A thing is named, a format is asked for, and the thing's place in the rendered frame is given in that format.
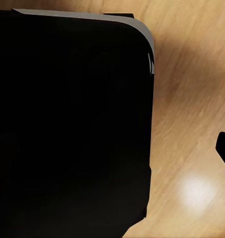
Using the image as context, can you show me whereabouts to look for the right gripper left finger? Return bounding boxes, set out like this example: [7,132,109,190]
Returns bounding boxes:
[0,132,19,181]

